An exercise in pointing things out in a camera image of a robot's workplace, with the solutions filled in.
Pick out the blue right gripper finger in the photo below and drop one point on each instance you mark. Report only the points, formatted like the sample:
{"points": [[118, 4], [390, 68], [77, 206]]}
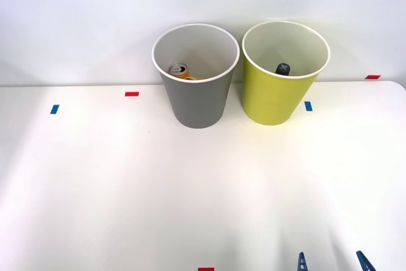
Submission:
{"points": [[366, 263], [302, 263]]}

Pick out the green label plastic bottle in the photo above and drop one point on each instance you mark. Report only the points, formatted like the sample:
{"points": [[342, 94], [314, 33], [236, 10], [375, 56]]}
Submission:
{"points": [[283, 68]]}

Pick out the yellow-green plastic waste bin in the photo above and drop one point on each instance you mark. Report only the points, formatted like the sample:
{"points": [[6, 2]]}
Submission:
{"points": [[272, 96]]}

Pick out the grey plastic waste bin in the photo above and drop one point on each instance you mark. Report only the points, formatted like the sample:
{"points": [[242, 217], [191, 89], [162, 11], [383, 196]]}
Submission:
{"points": [[198, 99]]}

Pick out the orange drink can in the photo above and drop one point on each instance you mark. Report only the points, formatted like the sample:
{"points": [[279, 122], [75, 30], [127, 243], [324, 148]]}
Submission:
{"points": [[180, 71]]}

